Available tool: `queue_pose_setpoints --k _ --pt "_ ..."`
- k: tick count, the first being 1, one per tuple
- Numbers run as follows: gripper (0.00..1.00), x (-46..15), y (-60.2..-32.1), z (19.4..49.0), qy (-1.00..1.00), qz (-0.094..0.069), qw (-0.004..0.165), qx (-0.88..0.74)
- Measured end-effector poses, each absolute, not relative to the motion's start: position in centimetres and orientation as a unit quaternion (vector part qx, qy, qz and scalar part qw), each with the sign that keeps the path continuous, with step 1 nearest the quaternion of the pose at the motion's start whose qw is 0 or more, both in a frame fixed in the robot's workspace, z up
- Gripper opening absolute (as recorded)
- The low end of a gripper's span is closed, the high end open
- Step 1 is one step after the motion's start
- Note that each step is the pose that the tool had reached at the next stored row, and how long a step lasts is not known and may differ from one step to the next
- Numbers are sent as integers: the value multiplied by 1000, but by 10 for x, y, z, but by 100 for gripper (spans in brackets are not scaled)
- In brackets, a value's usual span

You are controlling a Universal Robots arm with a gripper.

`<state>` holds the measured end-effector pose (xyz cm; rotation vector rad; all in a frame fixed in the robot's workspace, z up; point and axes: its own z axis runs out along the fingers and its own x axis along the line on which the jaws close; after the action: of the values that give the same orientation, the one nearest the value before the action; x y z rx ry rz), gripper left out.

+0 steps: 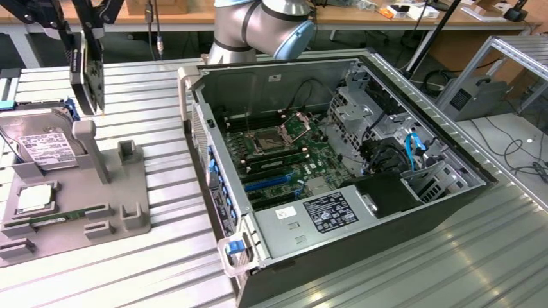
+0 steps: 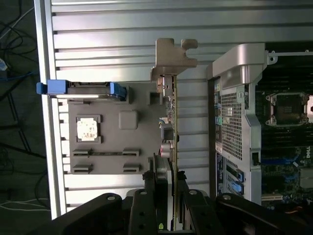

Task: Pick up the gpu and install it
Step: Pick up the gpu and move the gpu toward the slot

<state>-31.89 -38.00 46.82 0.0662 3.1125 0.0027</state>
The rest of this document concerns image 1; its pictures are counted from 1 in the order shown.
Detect graphics card with black fan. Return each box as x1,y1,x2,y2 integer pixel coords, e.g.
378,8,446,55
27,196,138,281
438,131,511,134
67,28,107,117

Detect CPU socket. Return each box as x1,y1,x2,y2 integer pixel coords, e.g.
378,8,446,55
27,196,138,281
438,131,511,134
251,128,297,155

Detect blue data wire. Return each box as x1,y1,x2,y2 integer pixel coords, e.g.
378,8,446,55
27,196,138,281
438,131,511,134
402,132,429,173

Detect black floor cable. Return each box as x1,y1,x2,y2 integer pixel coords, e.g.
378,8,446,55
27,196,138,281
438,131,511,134
470,115,548,184

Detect black tripod pole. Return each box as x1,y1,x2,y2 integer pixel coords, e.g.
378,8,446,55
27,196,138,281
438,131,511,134
403,0,462,73

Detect wooden desk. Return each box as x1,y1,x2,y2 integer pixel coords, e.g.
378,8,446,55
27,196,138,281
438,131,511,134
0,0,542,33

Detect black open PC case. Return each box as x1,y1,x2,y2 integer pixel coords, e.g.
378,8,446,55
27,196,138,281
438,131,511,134
177,47,499,308

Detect white flat box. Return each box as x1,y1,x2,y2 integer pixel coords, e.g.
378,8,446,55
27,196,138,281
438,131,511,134
459,0,509,23

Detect metal socket cover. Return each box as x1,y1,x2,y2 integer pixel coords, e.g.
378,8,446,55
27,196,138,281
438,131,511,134
277,111,314,141

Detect dark RAM stick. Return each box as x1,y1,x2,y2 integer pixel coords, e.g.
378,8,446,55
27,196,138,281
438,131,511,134
246,153,307,173

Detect black plastic shroud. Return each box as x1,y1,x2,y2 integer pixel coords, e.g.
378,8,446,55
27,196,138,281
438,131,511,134
341,172,425,219

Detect grey computer box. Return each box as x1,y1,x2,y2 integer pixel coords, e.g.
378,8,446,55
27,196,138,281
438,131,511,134
446,76,521,122

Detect hanging cable with metal plug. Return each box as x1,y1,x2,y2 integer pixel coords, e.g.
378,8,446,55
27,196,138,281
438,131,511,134
143,0,166,60

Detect grey parts rack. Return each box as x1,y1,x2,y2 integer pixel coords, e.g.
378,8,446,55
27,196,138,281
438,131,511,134
0,120,151,268

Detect black wire bundle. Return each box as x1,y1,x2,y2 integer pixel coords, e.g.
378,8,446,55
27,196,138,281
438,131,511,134
359,137,413,176

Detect black webcam device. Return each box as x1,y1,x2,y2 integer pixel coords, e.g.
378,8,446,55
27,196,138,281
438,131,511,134
501,0,530,22

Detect silver power supply unit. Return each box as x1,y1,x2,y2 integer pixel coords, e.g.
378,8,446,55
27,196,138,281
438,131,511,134
250,185,379,261

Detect black expansion slot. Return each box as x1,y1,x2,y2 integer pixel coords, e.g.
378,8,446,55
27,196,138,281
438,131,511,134
241,166,287,183
246,189,297,202
250,197,301,211

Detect silver CPU chip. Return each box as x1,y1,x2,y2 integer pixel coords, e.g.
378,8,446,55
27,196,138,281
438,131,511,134
15,185,54,212

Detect cardboard box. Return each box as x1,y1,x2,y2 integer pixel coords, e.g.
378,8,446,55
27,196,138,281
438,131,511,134
122,0,189,16

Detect green RAM stick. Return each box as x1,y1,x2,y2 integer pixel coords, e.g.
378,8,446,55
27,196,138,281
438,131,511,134
7,210,93,228

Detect silver disk bay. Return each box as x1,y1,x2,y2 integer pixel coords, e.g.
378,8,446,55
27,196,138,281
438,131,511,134
399,160,470,205

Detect silver chipset heatsink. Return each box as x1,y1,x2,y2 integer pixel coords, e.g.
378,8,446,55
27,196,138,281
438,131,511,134
305,178,338,197

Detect black looped wire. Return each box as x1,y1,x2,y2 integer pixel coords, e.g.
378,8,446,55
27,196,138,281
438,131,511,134
286,78,331,114

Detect blue expansion slot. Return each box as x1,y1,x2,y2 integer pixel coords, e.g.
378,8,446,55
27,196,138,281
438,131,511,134
241,174,293,193

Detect green motherboard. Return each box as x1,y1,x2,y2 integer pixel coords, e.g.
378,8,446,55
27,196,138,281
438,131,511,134
215,107,358,212

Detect aluminium profile frame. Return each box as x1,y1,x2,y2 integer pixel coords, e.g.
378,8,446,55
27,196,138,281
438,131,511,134
434,34,548,123

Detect silver drive cage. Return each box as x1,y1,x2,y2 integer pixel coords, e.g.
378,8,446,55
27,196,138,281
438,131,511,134
325,62,414,157

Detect hard disk with blue rails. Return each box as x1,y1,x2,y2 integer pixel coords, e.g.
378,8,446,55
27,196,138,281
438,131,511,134
0,95,89,171

